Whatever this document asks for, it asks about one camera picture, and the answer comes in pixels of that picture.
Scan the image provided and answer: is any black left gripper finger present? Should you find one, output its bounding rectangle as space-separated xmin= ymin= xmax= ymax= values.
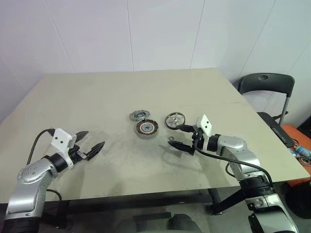
xmin=74 ymin=131 xmax=89 ymax=144
xmin=85 ymin=141 xmax=105 ymax=161

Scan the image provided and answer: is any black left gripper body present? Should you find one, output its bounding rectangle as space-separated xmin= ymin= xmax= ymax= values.
xmin=69 ymin=145 xmax=88 ymax=164

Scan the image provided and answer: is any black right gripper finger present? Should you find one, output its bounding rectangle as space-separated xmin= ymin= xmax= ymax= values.
xmin=175 ymin=124 xmax=195 ymax=133
xmin=168 ymin=140 xmax=195 ymax=156

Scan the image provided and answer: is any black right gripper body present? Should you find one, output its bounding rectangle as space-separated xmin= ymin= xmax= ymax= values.
xmin=190 ymin=126 xmax=205 ymax=156

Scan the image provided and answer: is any motor stator with copper windings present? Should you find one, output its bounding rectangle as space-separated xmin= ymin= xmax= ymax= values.
xmin=134 ymin=118 xmax=160 ymax=140

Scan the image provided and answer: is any small silver gear disc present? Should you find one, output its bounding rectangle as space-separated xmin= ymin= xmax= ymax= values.
xmin=128 ymin=109 xmax=150 ymax=121

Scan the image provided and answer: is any black folding chair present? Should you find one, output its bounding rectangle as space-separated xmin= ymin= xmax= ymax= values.
xmin=236 ymin=73 xmax=296 ymax=148

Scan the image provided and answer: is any orange box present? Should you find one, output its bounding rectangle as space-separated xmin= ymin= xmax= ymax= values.
xmin=281 ymin=124 xmax=311 ymax=187

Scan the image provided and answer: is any small blue object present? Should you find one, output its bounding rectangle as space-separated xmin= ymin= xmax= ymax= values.
xmin=294 ymin=145 xmax=311 ymax=157

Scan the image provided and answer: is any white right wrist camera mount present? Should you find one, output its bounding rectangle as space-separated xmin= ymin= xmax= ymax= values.
xmin=195 ymin=114 xmax=213 ymax=152

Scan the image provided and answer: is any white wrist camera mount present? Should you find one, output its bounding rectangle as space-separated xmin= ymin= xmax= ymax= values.
xmin=195 ymin=114 xmax=213 ymax=152
xmin=50 ymin=128 xmax=79 ymax=168

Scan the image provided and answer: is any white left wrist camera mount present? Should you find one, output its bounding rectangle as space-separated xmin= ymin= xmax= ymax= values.
xmin=50 ymin=128 xmax=79 ymax=168

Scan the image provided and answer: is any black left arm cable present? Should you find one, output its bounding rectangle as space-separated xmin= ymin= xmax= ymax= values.
xmin=26 ymin=129 xmax=56 ymax=165

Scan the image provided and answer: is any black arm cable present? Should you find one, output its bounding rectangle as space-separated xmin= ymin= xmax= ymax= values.
xmin=26 ymin=129 xmax=56 ymax=165
xmin=193 ymin=145 xmax=275 ymax=192

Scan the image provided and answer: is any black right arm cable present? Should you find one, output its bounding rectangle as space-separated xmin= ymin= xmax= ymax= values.
xmin=193 ymin=145 xmax=275 ymax=192

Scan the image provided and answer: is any black metal table frame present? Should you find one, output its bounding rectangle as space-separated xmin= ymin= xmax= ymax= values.
xmin=41 ymin=186 xmax=244 ymax=229

